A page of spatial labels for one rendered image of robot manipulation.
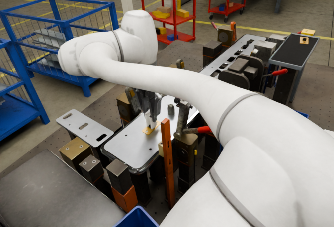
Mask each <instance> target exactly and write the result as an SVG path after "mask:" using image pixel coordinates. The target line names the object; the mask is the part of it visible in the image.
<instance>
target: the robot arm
mask: <svg viewBox="0 0 334 227"><path fill-rule="evenodd" d="M157 51H158V41H157V34H156V29H155V25H154V21H153V19H152V17H151V16H150V15H149V14H148V13H147V12H146V11H143V10H133V11H128V12H126V13H125V14H124V16H123V18H122V21H121V28H118V29H116V30H114V31H109V32H98V33H93V34H88V35H84V36H80V37H76V38H73V39H71V40H69V41H67V42H66V43H64V44H63V45H62V46H61V47H60V49H59V50H58V59H59V62H60V65H61V68H62V69H63V71H65V72H66V73H68V74H70V75H74V76H89V77H92V78H100V79H102V80H105V81H108V82H111V83H115V84H119V85H124V86H128V87H132V90H133V91H134V93H135V96H136V100H137V103H138V106H139V109H140V110H143V112H144V117H145V119H146V127H148V126H149V125H151V129H153V128H154V127H155V126H156V125H157V123H156V121H157V116H158V115H159V114H160V113H161V102H162V98H163V95H162V94H164V95H169V96H173V97H176V98H179V99H182V100H185V101H187V102H189V103H190V104H192V105H193V106H194V107H195V108H196V109H197V110H198V111H199V113H200V114H201V116H202V117H203V118H204V120H205V121H206V123H207V124H208V126H209V127H210V129H211V131H212V132H213V134H214V135H215V137H216V139H217V140H218V142H219V143H220V144H221V145H222V146H223V150H222V152H221V154H220V156H219V157H218V159H217V161H216V162H215V164H214V165H213V166H212V168H211V169H210V170H209V171H208V172H207V173H206V174H205V175H204V176H203V177H202V178H201V179H199V180H198V181H197V182H196V183H194V184H193V185H192V186H191V187H190V189H189V190H188V191H187V192H186V193H185V194H184V195H183V196H182V197H181V199H180V200H179V201H178V202H177V203H176V204H175V206H174V207H173V208H172V209H171V211H170V212H169V213H168V215H167V216H166V217H165V219H164V220H163V221H162V223H161V224H160V226H159V227H334V138H333V137H332V136H331V135H330V134H328V133H327V132H326V131H324V130H323V129H322V128H320V127H319V126H318V125H316V124H315V123H313V122H312V121H310V120H309V119H307V118H306V117H304V116H302V115H301V114H299V113H297V112H296V111H294V110H292V109H291V108H289V107H287V106H285V105H283V104H280V103H278V102H275V101H273V100H271V99H268V98H266V97H264V96H262V95H260V94H258V93H255V92H252V91H249V90H245V89H242V88H239V87H236V86H233V85H231V84H228V83H225V82H223V81H220V80H218V79H215V78H213V77H210V76H207V75H204V74H201V73H197V72H193V71H189V70H183V69H177V68H169V67H161V66H157ZM158 93H160V94H161V95H159V94H158ZM141 105H142V106H141Z"/></svg>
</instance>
